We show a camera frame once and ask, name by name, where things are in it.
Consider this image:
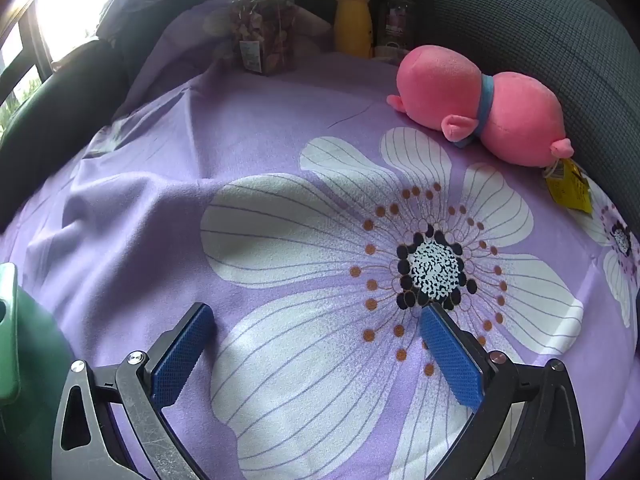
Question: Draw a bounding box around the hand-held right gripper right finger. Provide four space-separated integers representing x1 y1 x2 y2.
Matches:
419 302 586 480

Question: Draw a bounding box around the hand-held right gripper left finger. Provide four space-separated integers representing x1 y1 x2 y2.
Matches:
51 302 216 480

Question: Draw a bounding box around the purple floral blanket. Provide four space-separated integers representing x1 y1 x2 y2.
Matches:
0 0 640 480

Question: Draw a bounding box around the green plastic container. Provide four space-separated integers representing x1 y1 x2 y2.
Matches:
0 262 69 480

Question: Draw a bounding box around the yellow paper tag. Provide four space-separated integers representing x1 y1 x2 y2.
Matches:
544 157 594 216

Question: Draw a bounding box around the black seat cushion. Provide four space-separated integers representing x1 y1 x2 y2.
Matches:
0 39 132 231

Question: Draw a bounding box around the pink plush pig toy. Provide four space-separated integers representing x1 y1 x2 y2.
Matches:
386 45 574 168

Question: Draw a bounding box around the clear bag of dried flowers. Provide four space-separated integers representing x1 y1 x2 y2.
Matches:
227 0 297 77

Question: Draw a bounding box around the clear jar with white lid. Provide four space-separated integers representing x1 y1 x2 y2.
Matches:
375 0 417 63

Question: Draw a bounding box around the grey woven seat cushion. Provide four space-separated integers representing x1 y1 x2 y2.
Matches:
415 0 640 233

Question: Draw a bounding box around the yellow ceramic vase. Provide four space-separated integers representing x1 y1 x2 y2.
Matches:
332 0 374 58

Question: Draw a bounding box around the window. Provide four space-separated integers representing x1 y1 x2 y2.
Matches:
0 0 147 128

